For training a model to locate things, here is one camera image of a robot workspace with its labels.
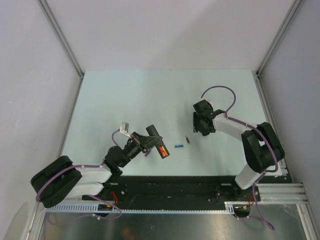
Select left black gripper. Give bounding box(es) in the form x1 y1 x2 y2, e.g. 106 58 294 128
118 131 162 168

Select black remote control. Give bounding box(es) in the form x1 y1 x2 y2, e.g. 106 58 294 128
146 124 170 159

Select red yellow battery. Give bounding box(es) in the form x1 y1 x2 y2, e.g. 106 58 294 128
159 146 166 157

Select orange battery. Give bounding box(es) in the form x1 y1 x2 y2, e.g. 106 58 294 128
162 146 169 156

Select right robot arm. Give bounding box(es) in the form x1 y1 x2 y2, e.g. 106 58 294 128
193 99 285 201

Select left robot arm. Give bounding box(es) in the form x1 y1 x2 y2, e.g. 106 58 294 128
30 131 163 208

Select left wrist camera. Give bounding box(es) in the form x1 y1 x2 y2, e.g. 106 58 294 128
119 122 131 138

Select grey cable duct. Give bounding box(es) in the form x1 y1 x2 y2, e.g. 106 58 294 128
46 201 237 215

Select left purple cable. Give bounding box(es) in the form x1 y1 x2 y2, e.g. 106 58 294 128
36 129 123 226

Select purple cable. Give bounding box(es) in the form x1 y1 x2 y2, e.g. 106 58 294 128
200 85 280 231
36 129 123 226

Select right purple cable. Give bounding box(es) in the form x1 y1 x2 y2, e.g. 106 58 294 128
200 85 280 231

